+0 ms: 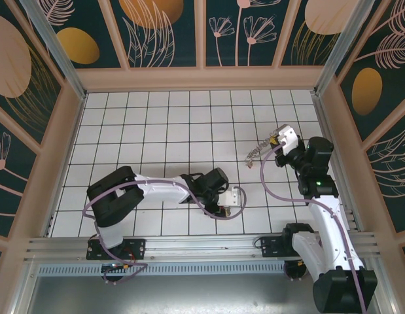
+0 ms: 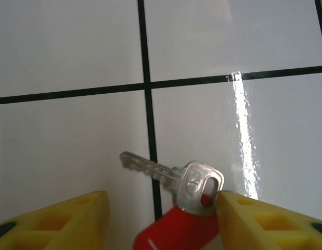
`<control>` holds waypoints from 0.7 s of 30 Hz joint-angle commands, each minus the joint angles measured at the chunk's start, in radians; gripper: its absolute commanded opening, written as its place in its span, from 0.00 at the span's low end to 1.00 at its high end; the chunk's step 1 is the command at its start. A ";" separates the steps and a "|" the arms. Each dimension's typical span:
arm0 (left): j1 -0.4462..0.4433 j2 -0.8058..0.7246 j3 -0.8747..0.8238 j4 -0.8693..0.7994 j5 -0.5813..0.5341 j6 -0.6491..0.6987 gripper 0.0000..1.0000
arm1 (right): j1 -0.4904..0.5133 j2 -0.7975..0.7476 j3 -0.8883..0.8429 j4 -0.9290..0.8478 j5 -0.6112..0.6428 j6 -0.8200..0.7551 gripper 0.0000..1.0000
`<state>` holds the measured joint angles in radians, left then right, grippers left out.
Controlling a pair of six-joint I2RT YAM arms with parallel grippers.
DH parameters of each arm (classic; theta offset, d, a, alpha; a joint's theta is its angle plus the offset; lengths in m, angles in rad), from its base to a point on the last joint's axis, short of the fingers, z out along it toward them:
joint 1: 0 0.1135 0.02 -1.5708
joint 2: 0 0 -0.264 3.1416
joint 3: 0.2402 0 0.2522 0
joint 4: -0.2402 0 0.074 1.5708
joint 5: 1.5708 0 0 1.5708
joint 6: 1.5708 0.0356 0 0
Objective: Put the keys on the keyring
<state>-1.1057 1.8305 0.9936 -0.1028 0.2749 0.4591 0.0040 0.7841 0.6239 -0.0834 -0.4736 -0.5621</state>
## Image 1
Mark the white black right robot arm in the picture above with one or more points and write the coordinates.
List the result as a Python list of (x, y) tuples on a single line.
[(329, 229)]

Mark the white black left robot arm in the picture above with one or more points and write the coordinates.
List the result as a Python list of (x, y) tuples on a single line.
[(163, 189)]

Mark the aluminium mounting rail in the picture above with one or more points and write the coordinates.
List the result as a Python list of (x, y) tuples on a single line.
[(195, 245)]

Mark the aluminium side rail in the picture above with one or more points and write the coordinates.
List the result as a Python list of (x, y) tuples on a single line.
[(322, 114)]

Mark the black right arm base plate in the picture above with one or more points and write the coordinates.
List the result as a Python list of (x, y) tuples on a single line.
[(271, 245)]

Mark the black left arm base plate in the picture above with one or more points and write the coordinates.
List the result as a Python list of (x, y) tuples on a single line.
[(136, 248)]

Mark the aluminium frame post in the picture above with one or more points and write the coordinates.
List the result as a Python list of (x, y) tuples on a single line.
[(346, 42), (55, 45)]

